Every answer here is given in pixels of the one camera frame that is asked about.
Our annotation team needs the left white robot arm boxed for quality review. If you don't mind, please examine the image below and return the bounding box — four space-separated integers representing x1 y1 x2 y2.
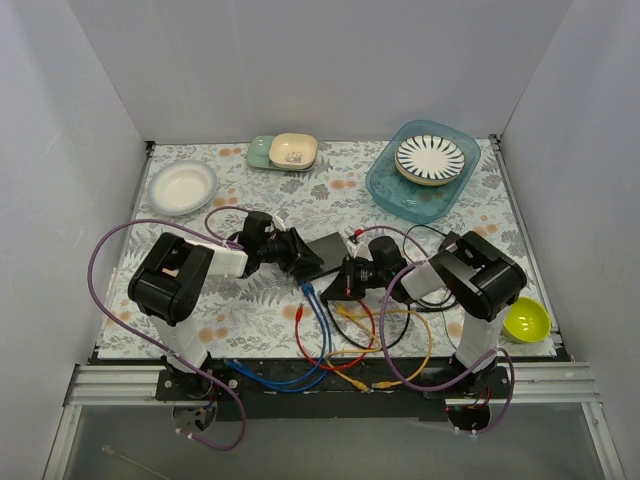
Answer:
128 211 324 400

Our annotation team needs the teal transparent plastic tray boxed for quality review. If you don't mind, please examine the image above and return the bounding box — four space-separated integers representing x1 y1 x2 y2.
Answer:
366 120 481 224

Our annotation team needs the beige square bowl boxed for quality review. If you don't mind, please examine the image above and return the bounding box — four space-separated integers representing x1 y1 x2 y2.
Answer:
269 133 318 170

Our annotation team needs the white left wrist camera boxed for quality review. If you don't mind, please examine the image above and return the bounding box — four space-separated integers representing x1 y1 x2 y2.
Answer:
272 215 287 231

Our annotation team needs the striped white blue plate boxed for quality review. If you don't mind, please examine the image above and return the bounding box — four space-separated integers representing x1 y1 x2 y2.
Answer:
395 135 466 186

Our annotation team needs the blue ethernet cable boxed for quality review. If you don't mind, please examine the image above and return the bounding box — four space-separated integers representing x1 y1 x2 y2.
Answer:
234 284 335 394
222 282 334 387

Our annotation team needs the yellow ethernet cable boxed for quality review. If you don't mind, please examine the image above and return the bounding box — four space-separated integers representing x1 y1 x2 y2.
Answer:
323 307 401 392
324 305 434 392

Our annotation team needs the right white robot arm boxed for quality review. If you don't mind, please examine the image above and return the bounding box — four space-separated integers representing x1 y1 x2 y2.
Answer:
321 231 527 398

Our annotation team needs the red ethernet cable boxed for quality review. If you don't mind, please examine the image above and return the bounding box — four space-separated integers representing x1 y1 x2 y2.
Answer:
294 304 376 372

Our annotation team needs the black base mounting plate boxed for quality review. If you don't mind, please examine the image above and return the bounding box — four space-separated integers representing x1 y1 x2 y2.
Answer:
155 360 510 426

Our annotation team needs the green square dish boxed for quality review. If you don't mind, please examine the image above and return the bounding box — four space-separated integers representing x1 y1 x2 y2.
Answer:
246 135 275 170

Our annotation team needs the black power adapter cable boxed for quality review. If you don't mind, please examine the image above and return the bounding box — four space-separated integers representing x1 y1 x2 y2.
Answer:
404 223 466 351

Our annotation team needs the lime green bowl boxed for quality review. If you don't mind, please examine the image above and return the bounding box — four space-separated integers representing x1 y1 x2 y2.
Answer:
503 297 552 344

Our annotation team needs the white blue-rimmed bowl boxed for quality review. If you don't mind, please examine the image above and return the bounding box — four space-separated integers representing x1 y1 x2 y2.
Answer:
147 161 218 216

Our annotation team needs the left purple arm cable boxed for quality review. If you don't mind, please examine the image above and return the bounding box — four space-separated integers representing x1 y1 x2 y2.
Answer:
87 205 249 451

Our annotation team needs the floral patterned table mat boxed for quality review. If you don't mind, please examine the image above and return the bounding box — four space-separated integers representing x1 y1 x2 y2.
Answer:
97 140 541 361

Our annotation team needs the black network switch box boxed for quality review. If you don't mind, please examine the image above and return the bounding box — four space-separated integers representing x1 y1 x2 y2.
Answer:
296 232 349 282

